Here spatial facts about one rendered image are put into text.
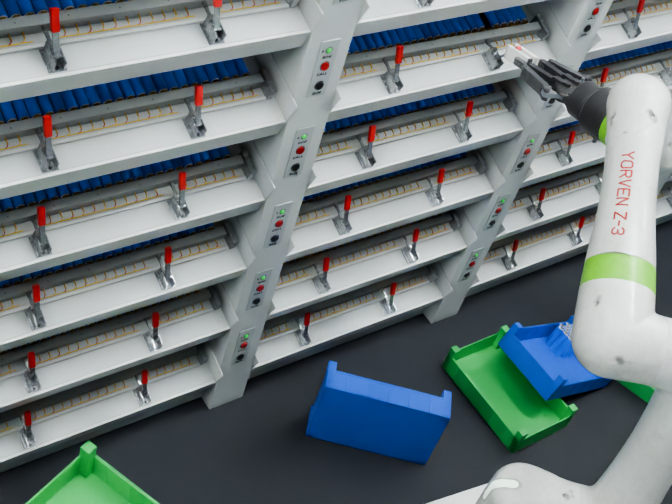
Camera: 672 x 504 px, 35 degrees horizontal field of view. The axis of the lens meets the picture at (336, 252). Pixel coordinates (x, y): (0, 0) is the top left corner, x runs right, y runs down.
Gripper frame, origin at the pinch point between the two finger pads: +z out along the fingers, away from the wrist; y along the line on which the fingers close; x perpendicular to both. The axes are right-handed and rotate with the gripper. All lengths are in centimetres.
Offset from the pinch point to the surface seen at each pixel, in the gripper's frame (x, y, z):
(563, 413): -97, 30, -21
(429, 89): -6.5, -18.1, 5.4
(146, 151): -6, -80, 6
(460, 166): -39.3, 9.9, 17.1
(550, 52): -5.3, 17.1, 6.9
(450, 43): -0.4, -9.9, 10.6
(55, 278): -39, -91, 18
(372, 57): -0.2, -29.5, 10.9
